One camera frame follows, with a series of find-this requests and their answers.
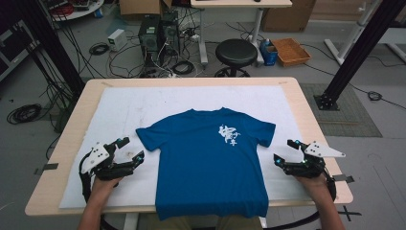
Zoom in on grey equipment rack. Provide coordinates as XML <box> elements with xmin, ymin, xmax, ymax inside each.
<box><xmin>0</xmin><ymin>18</ymin><xmax>40</xmax><ymax>81</ymax></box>

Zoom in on large black computer tower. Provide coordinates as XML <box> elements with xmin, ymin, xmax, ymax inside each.
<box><xmin>138</xmin><ymin>13</ymin><xmax>163</xmax><ymax>68</ymax></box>

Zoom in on black tape cross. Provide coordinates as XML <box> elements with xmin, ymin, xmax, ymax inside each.
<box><xmin>338</xmin><ymin>205</ymin><xmax>363</xmax><ymax>222</ymax></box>

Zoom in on large cardboard box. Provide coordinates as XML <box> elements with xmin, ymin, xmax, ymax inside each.
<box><xmin>261</xmin><ymin>0</ymin><xmax>317</xmax><ymax>33</ymax></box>

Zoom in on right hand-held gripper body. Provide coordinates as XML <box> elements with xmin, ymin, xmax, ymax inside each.
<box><xmin>282</xmin><ymin>141</ymin><xmax>347</xmax><ymax>179</ymax></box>

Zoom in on round white table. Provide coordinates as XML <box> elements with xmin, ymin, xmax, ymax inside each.
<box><xmin>47</xmin><ymin>0</ymin><xmax>105</xmax><ymax>23</ymax></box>

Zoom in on white foam mat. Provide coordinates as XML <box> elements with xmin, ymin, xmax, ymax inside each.
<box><xmin>58</xmin><ymin>85</ymin><xmax>312</xmax><ymax>210</ymax></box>

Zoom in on small cardboard box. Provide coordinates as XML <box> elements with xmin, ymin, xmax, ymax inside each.
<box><xmin>118</xmin><ymin>0</ymin><xmax>173</xmax><ymax>16</ymax></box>

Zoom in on person's khaki trousers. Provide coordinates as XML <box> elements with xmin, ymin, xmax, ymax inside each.
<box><xmin>146</xmin><ymin>213</ymin><xmax>264</xmax><ymax>230</ymax></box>

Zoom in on black aluminium frame post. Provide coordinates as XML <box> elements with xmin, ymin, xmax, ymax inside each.
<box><xmin>314</xmin><ymin>0</ymin><xmax>406</xmax><ymax>111</ymax></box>
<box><xmin>12</xmin><ymin>0</ymin><xmax>86</xmax><ymax>97</ymax></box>

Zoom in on coiled black cable by desk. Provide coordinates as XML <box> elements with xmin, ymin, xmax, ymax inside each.
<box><xmin>171</xmin><ymin>60</ymin><xmax>196</xmax><ymax>77</ymax></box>

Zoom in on person's left hand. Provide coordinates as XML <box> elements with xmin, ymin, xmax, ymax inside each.
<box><xmin>90</xmin><ymin>176</ymin><xmax>124</xmax><ymax>201</ymax></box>

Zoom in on grey floor mat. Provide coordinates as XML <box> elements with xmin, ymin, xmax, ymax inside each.
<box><xmin>300</xmin><ymin>83</ymin><xmax>383</xmax><ymax>138</ymax></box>

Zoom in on left gripper thick black cable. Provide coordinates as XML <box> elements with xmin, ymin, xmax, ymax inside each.
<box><xmin>79</xmin><ymin>152</ymin><xmax>94</xmax><ymax>204</ymax></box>

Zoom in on small coiled black cable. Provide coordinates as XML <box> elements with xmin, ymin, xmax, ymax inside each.
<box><xmin>88</xmin><ymin>42</ymin><xmax>110</xmax><ymax>57</ymax></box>

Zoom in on long black floor cable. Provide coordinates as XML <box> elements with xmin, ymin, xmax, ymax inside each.
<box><xmin>300</xmin><ymin>42</ymin><xmax>406</xmax><ymax>111</ymax></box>

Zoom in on large coiled black cable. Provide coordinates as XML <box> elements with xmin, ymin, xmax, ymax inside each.
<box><xmin>7</xmin><ymin>103</ymin><xmax>43</xmax><ymax>126</ymax></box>

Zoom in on blue plastic bin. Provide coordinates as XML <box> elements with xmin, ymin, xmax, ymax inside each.
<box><xmin>259</xmin><ymin>37</ymin><xmax>280</xmax><ymax>67</ymax></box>

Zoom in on white power supply box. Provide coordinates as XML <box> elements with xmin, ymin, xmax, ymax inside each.
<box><xmin>107</xmin><ymin>28</ymin><xmax>128</xmax><ymax>52</ymax></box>

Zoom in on black tape strip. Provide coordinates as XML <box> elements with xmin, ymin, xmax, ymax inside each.
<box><xmin>34</xmin><ymin>162</ymin><xmax>60</xmax><ymax>176</ymax></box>
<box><xmin>331</xmin><ymin>174</ymin><xmax>355</xmax><ymax>184</ymax></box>

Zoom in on gripper thick black cable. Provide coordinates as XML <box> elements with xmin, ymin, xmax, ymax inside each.
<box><xmin>264</xmin><ymin>169</ymin><xmax>338</xmax><ymax>230</ymax></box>
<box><xmin>79</xmin><ymin>152</ymin><xmax>94</xmax><ymax>204</ymax></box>

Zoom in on person's right hand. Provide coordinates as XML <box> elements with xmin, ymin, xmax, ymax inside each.
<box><xmin>295</xmin><ymin>173</ymin><xmax>330</xmax><ymax>196</ymax></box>

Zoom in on orange woven basket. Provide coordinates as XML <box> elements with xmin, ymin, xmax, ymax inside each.
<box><xmin>271</xmin><ymin>37</ymin><xmax>312</xmax><ymax>67</ymax></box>

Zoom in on white table leg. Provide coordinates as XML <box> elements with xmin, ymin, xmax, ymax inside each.
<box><xmin>124</xmin><ymin>213</ymin><xmax>140</xmax><ymax>230</ymax></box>

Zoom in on white desk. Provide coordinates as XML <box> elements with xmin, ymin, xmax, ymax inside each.
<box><xmin>190</xmin><ymin>0</ymin><xmax>293</xmax><ymax>66</ymax></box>

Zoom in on black round stool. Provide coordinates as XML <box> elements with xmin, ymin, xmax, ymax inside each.
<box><xmin>214</xmin><ymin>38</ymin><xmax>259</xmax><ymax>79</ymax></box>

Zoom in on right gripper thick black cable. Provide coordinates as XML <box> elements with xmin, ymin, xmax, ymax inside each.
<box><xmin>264</xmin><ymin>169</ymin><xmax>338</xmax><ymax>230</ymax></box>

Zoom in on blue t-shirt with white print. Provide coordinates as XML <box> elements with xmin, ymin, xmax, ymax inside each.
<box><xmin>135</xmin><ymin>106</ymin><xmax>277</xmax><ymax>221</ymax></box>

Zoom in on small black computer tower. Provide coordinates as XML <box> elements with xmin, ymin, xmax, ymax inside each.
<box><xmin>161</xmin><ymin>11</ymin><xmax>182</xmax><ymax>56</ymax></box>

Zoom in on white metal stand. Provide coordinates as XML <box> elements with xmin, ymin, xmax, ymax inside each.
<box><xmin>324</xmin><ymin>0</ymin><xmax>406</xmax><ymax>66</ymax></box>

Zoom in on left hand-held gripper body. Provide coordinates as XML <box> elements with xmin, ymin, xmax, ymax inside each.
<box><xmin>79</xmin><ymin>142</ymin><xmax>137</xmax><ymax>181</ymax></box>

